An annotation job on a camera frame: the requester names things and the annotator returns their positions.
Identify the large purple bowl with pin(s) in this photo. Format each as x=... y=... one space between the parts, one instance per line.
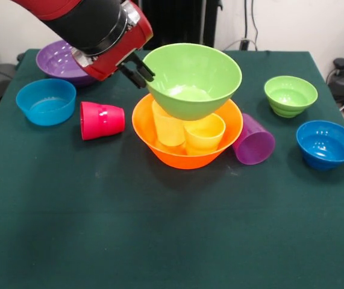
x=54 y=66

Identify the small green bowl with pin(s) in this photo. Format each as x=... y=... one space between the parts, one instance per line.
x=290 y=96

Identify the purple cup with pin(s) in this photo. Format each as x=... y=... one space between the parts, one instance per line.
x=253 y=147

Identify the red cup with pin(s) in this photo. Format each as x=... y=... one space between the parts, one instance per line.
x=102 y=120

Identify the dark blue bowl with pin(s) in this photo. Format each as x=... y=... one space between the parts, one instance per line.
x=326 y=147

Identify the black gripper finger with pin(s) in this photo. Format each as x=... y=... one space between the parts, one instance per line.
x=144 y=70
x=134 y=78

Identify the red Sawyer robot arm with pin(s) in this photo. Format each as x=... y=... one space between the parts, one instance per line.
x=84 y=21

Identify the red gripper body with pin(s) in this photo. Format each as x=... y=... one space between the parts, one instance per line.
x=129 y=45

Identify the dark green table cloth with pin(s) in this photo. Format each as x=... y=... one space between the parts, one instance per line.
x=99 y=247

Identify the translucent yellow-green cup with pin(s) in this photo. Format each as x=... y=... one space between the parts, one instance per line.
x=168 y=129

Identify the large green bowl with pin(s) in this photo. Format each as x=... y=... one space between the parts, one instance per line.
x=195 y=69

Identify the large orange bowl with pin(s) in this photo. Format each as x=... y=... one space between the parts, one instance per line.
x=141 y=126

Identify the yellow cup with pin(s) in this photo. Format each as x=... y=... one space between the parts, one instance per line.
x=205 y=135

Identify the light blue bowl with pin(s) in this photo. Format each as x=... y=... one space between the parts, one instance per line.
x=46 y=105

